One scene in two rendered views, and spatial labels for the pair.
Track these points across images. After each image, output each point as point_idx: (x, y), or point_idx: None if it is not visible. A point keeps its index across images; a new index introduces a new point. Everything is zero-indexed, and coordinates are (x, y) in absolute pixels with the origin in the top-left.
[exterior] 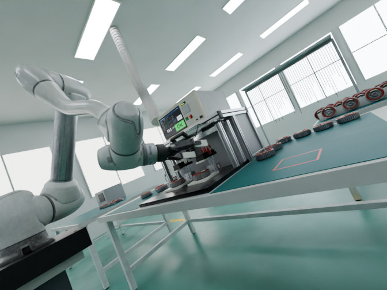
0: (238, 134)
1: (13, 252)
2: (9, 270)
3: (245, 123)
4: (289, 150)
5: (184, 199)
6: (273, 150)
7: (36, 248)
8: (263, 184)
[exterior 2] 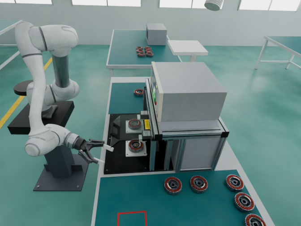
0: (176, 152)
1: None
2: (27, 128)
3: (204, 145)
4: (175, 208)
5: (102, 157)
6: (173, 193)
7: (42, 117)
8: (92, 216)
